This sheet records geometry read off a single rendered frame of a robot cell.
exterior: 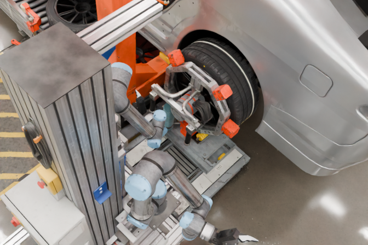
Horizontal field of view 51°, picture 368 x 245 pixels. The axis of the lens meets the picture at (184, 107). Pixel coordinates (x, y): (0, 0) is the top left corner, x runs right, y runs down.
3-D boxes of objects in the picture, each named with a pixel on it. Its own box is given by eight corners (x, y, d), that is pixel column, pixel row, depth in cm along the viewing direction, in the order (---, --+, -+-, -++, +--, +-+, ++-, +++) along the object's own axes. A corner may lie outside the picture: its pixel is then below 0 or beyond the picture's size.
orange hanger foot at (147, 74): (184, 70, 317) (189, 41, 289) (136, 104, 293) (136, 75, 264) (170, 59, 323) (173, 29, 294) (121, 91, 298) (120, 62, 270)
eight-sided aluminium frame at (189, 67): (220, 142, 274) (236, 98, 230) (214, 147, 271) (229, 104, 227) (168, 95, 293) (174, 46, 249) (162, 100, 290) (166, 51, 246)
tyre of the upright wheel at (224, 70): (193, 19, 261) (187, 83, 313) (167, 35, 250) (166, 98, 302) (270, 71, 234) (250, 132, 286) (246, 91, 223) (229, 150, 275)
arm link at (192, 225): (184, 213, 181) (187, 207, 174) (205, 225, 179) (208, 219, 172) (177, 228, 177) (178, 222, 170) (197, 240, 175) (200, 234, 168)
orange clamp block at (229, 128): (228, 123, 256) (237, 132, 253) (220, 130, 252) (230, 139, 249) (230, 118, 250) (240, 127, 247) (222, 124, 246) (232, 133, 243)
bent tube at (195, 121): (216, 108, 242) (218, 98, 233) (194, 124, 233) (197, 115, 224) (196, 91, 248) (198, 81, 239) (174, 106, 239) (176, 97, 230)
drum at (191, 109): (204, 109, 265) (207, 97, 253) (183, 126, 255) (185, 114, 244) (190, 96, 270) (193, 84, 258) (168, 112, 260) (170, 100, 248)
